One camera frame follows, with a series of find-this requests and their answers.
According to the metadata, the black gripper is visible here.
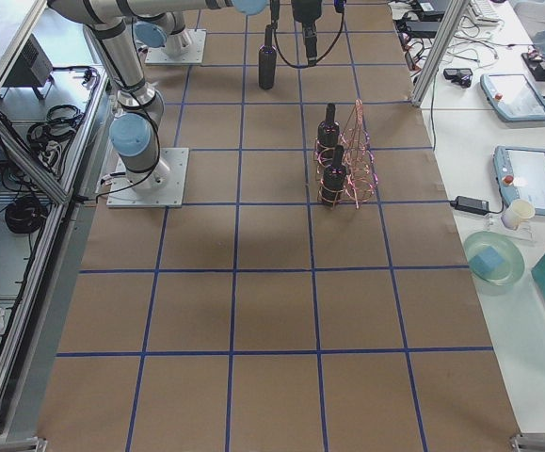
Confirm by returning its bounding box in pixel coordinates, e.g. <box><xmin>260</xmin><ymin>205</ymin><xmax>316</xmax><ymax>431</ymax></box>
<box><xmin>291</xmin><ymin>0</ymin><xmax>322</xmax><ymax>66</ymax></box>

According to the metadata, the dark glass wine bottle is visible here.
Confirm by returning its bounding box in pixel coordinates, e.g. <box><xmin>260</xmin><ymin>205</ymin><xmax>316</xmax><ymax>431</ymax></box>
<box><xmin>258</xmin><ymin>24</ymin><xmax>277</xmax><ymax>89</ymax></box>

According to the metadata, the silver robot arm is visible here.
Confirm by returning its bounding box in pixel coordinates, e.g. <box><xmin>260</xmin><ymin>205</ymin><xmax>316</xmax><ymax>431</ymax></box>
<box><xmin>47</xmin><ymin>1</ymin><xmax>267</xmax><ymax>190</ymax></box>
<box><xmin>134</xmin><ymin>1</ymin><xmax>322</xmax><ymax>71</ymax></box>

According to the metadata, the dark bottle in basket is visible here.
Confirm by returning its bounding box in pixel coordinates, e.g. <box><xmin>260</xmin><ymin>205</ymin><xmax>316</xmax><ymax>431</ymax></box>
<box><xmin>316</xmin><ymin>103</ymin><xmax>340</xmax><ymax>163</ymax></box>
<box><xmin>320</xmin><ymin>145</ymin><xmax>346</xmax><ymax>207</ymax></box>

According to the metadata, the blue teach pendant far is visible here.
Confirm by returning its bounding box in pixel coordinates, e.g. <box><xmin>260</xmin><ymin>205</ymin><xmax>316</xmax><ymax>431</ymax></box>
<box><xmin>479</xmin><ymin>73</ymin><xmax>545</xmax><ymax>122</ymax></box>

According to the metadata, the blue teach pendant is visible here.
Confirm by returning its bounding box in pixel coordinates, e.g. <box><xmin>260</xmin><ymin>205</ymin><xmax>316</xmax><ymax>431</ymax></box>
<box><xmin>479</xmin><ymin>73</ymin><xmax>545</xmax><ymax>122</ymax></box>
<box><xmin>493</xmin><ymin>146</ymin><xmax>545</xmax><ymax>216</ymax></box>

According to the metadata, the black power adapter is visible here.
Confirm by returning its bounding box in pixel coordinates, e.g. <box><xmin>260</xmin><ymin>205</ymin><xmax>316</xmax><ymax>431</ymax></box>
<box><xmin>450</xmin><ymin>196</ymin><xmax>489</xmax><ymax>216</ymax></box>

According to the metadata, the blue teach pendant near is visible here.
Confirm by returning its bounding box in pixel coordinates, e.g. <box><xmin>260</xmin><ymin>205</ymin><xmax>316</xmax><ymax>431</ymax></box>
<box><xmin>493</xmin><ymin>146</ymin><xmax>545</xmax><ymax>216</ymax></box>

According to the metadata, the white cup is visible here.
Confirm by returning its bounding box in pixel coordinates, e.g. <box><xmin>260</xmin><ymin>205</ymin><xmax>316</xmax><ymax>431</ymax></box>
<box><xmin>501</xmin><ymin>199</ymin><xmax>536</xmax><ymax>231</ymax></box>

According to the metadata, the blue foam block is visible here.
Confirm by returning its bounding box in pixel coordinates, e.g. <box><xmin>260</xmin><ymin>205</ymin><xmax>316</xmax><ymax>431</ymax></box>
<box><xmin>469</xmin><ymin>246</ymin><xmax>507</xmax><ymax>280</ymax></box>

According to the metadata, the green plate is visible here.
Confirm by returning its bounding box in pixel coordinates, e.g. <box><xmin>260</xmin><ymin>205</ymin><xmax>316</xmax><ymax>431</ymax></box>
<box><xmin>463</xmin><ymin>231</ymin><xmax>525</xmax><ymax>286</ymax></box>

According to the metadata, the black braided camera cable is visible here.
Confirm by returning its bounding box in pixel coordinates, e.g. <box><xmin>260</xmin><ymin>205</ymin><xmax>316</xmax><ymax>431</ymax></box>
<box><xmin>271</xmin><ymin>0</ymin><xmax>348</xmax><ymax>70</ymax></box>

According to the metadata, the copper wire wine basket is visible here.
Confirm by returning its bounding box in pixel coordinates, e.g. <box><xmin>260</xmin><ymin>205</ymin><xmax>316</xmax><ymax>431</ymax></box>
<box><xmin>313</xmin><ymin>100</ymin><xmax>377</xmax><ymax>207</ymax></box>

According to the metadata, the aluminium frame post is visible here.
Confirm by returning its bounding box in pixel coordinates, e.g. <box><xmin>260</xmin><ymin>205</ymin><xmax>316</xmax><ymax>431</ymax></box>
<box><xmin>410</xmin><ymin>0</ymin><xmax>468</xmax><ymax>107</ymax></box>

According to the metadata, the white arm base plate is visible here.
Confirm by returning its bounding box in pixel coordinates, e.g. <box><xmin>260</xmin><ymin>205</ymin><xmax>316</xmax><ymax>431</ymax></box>
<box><xmin>145</xmin><ymin>28</ymin><xmax>207</xmax><ymax>66</ymax></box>
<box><xmin>106</xmin><ymin>148</ymin><xmax>189</xmax><ymax>208</ymax></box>

